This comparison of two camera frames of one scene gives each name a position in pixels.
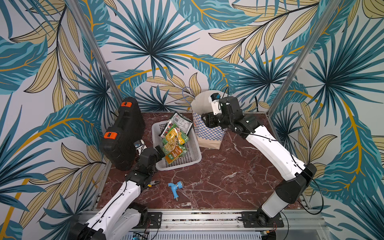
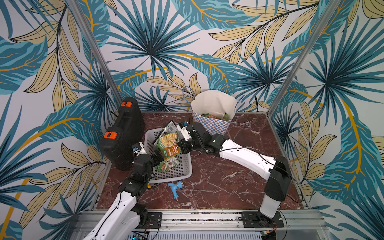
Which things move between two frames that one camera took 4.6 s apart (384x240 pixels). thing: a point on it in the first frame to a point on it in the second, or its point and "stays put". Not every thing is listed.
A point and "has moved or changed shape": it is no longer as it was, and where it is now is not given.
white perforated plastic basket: [193, 156] to [183, 171]
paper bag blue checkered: [208, 137] stays put
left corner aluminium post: [81, 19] stays put
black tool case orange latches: [118, 143] stays put
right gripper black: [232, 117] to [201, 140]
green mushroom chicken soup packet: [172, 150] has moved or changed shape
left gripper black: [159, 156] stays put
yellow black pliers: [153, 182] stays put
